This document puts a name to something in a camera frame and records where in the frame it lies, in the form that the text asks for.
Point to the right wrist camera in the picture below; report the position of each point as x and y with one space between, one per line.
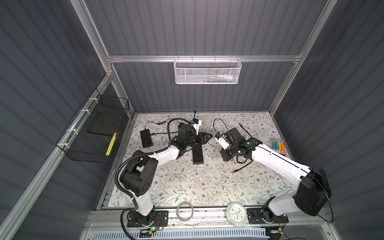
223 140

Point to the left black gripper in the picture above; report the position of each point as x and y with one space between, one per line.
201 138

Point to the white round clock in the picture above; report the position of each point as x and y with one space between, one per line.
236 214

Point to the floral table mat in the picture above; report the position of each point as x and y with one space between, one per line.
215 182

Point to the yellow black striped item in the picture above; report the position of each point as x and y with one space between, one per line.
111 144

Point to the black flat box in basket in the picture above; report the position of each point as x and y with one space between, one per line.
104 124

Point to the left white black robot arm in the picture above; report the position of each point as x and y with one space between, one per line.
135 176

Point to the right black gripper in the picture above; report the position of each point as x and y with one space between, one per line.
224 156

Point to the black wire basket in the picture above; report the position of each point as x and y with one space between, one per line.
79 145

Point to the highlighter marker pack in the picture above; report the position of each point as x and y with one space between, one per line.
278 146

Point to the white wire mesh basket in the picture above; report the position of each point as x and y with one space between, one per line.
207 71

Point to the clear tape roll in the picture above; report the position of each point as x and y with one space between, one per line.
185 212

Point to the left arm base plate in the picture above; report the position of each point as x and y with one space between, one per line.
154 219

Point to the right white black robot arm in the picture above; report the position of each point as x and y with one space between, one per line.
311 187

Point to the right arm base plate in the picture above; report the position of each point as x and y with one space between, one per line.
265 216

